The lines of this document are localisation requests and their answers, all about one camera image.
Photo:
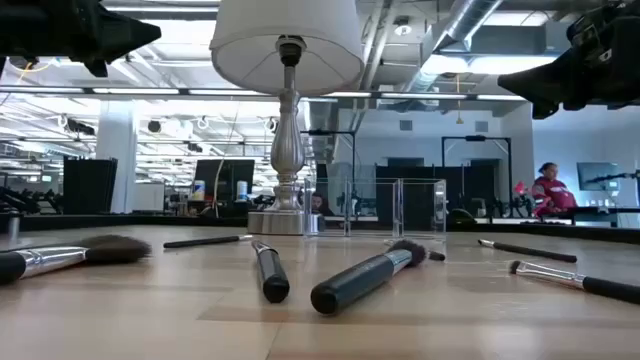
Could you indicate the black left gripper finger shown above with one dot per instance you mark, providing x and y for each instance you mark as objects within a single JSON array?
[{"x": 120, "y": 37}]

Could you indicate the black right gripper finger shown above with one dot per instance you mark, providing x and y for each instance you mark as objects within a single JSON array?
[{"x": 545, "y": 80}]

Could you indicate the thin black makeup brush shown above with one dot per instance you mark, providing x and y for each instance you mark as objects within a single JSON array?
[
  {"x": 535, "y": 251},
  {"x": 200, "y": 242}
]

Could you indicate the long silver ferrule makeup brush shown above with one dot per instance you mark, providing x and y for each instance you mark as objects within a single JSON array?
[{"x": 550, "y": 274}]

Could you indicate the small black makeup brush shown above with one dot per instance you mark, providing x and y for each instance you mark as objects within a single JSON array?
[{"x": 437, "y": 256}]

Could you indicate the thick dark makeup brush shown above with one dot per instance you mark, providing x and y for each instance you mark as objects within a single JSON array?
[{"x": 350, "y": 285}]

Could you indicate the person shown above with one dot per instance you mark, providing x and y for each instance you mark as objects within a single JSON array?
[
  {"x": 318, "y": 202},
  {"x": 552, "y": 192}
]

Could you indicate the black partition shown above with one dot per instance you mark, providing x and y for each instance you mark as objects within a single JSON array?
[{"x": 470, "y": 190}]

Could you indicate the black panel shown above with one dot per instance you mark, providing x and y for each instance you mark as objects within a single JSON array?
[{"x": 90, "y": 185}]

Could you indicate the white lamp shade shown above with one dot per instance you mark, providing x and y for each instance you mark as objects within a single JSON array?
[{"x": 280, "y": 20}]

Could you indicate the white wipes canister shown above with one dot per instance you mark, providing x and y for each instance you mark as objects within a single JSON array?
[
  {"x": 198, "y": 190},
  {"x": 242, "y": 191}
]

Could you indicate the black desk monitor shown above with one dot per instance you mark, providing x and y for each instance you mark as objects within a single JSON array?
[{"x": 225, "y": 175}]

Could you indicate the silver lamp base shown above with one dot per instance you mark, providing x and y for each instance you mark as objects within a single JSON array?
[{"x": 286, "y": 145}]

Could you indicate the fan makeup brush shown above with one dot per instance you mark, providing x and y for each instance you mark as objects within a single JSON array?
[{"x": 50, "y": 260}]

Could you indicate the black stand frame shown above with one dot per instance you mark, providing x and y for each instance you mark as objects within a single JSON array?
[
  {"x": 330, "y": 132},
  {"x": 475, "y": 138}
]

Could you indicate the wall monitor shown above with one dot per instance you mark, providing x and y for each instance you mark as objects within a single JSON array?
[{"x": 597, "y": 175}]

